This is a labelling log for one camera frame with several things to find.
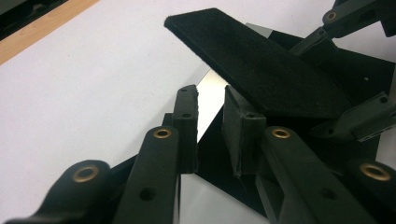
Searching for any black felt panel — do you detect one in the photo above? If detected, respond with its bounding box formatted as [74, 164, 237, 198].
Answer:
[163, 7, 353, 119]

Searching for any wooden edge strip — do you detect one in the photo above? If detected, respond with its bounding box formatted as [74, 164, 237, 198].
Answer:
[0, 0, 101, 66]

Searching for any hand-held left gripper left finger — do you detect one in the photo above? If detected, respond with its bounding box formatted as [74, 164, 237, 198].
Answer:
[172, 84, 199, 174]

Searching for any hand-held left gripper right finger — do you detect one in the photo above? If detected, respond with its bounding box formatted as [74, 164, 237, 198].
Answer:
[221, 84, 267, 178]

